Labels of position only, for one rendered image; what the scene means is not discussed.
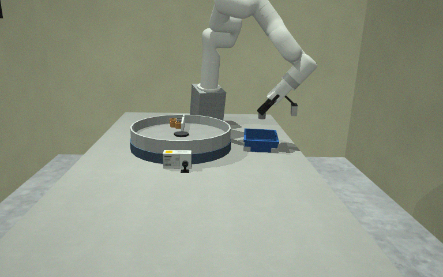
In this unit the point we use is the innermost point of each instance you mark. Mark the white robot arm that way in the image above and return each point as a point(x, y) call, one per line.
point(270, 22)

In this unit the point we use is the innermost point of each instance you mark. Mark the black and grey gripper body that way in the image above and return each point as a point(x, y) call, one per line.
point(281, 89)

